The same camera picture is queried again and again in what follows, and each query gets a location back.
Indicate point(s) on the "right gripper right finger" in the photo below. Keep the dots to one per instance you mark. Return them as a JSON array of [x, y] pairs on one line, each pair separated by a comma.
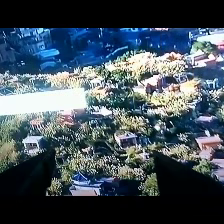
[[181, 180]]

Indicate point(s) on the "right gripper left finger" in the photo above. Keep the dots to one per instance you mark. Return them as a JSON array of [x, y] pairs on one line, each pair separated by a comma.
[[33, 178]]

